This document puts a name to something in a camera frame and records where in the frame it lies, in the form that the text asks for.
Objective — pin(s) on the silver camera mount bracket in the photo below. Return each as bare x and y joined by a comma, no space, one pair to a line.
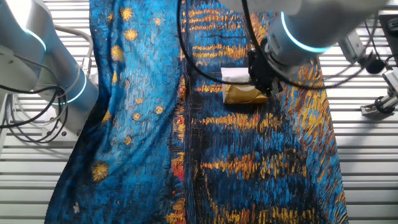
370,109

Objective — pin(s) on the starry night painting tablecloth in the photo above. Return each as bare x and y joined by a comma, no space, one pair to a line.
140,124

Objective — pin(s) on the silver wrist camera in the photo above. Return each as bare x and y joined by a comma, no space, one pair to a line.
351,46

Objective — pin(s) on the small silver camera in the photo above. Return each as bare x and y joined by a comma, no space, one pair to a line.
392,81

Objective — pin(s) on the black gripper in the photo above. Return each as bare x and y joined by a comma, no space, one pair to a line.
259,67

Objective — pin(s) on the black mouse pad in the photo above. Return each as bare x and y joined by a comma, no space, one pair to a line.
387,46

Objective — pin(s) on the white paper napkin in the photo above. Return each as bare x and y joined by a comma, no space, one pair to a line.
233,74

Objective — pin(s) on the dark computer mouse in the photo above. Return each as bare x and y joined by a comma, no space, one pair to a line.
394,26

